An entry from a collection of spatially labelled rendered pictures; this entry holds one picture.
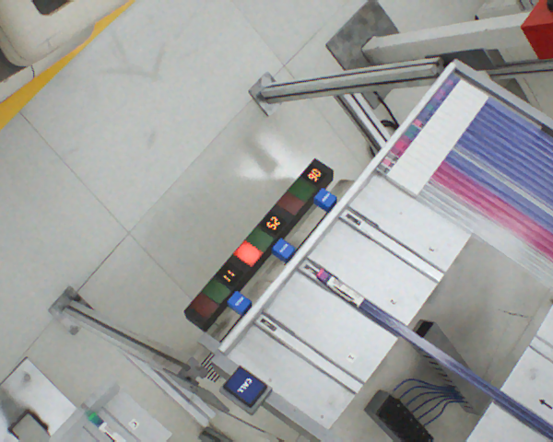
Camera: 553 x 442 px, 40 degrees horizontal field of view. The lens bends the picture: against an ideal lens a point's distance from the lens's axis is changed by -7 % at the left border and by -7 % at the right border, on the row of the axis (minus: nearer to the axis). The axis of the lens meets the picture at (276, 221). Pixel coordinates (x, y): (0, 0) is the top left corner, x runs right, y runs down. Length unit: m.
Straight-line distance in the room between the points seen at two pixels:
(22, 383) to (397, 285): 0.95
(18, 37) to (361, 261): 0.63
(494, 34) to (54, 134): 1.05
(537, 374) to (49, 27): 0.87
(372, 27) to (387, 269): 1.15
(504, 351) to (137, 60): 1.08
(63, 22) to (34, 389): 1.06
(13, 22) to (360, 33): 1.42
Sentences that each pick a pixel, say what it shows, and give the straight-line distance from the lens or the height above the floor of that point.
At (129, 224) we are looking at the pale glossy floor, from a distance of 1.88.
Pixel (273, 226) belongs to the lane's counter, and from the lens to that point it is 1.28.
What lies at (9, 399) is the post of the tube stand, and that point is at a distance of 1.85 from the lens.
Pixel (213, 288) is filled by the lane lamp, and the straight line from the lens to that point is 1.25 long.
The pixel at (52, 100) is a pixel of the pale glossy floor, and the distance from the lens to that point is 1.82.
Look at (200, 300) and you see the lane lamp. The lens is 1.24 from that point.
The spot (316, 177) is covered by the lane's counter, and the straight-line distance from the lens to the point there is 1.32.
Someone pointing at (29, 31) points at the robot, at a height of 0.81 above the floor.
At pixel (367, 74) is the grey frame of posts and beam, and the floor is 0.43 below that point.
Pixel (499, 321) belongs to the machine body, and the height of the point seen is 0.62.
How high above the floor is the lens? 1.75
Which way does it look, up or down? 58 degrees down
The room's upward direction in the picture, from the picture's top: 96 degrees clockwise
